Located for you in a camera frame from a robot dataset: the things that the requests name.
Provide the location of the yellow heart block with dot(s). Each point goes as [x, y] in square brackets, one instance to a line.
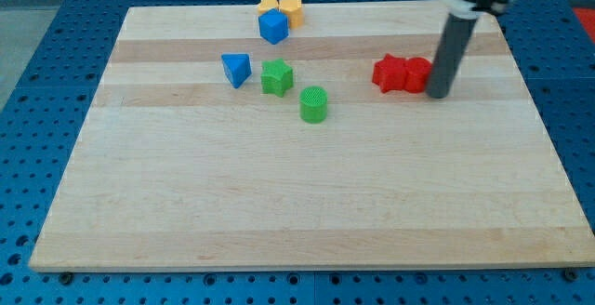
[265, 6]

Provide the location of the green cylinder block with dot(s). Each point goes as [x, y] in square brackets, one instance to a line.
[313, 104]

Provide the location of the blue cube block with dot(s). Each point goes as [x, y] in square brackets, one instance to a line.
[273, 26]

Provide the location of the light wooden board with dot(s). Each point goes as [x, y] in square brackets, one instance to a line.
[175, 170]

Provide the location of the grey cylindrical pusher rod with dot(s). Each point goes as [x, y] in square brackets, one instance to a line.
[450, 51]

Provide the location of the yellow hexagon block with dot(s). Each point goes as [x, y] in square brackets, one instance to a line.
[293, 9]

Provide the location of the green star block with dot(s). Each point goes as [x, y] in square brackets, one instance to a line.
[276, 77]

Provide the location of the blue triangle block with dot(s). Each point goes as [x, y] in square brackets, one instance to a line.
[237, 68]

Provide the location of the red cylinder block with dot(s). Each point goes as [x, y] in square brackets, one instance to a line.
[417, 73]

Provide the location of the red star block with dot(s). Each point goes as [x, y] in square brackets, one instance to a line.
[390, 73]

